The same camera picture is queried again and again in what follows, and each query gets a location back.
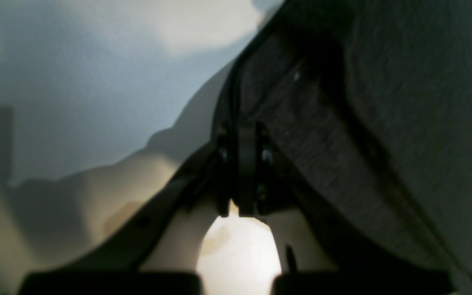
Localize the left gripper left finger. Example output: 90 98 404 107
18 124 238 295

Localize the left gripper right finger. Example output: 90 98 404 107
236 123 456 295

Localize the black t-shirt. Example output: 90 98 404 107
212 0 472 295

